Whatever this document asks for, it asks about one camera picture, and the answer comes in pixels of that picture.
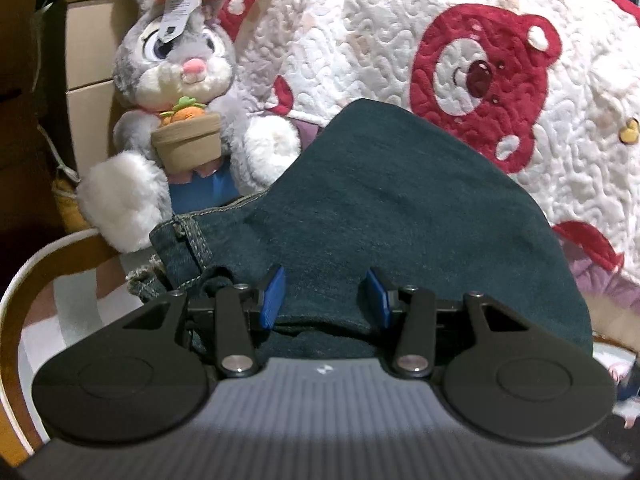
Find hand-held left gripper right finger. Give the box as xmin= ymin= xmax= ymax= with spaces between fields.
xmin=366 ymin=267 xmax=528 ymax=380

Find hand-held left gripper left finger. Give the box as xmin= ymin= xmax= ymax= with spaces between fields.
xmin=123 ymin=265 xmax=287 ymax=379

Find dark blue denim jeans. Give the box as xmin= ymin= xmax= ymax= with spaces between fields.
xmin=127 ymin=99 xmax=594 ymax=361

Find white sheet with pink squares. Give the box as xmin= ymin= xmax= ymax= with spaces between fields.
xmin=20 ymin=247 xmax=168 ymax=361

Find yellow fabric item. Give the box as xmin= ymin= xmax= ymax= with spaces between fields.
xmin=52 ymin=167 xmax=98 ymax=235

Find grey plush rabbit toy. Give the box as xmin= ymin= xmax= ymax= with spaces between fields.
xmin=75 ymin=0 xmax=304 ymax=254

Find white quilt with red bears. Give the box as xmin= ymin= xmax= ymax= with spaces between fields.
xmin=217 ymin=0 xmax=640 ymax=321

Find beige bedside cabinet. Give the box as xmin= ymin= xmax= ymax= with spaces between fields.
xmin=62 ymin=0 xmax=135 ymax=171

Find dark wooden cabinet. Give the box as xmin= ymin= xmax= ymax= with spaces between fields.
xmin=0 ymin=0 xmax=68 ymax=233

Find white cord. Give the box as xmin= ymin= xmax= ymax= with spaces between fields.
xmin=36 ymin=124 xmax=82 ymax=184

